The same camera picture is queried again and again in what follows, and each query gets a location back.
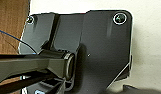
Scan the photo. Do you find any dark robot base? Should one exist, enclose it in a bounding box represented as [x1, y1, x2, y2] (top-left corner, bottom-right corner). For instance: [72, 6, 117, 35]
[18, 9, 134, 94]

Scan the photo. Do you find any blue cable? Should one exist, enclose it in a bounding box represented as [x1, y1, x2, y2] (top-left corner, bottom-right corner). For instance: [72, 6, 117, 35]
[0, 28, 38, 55]

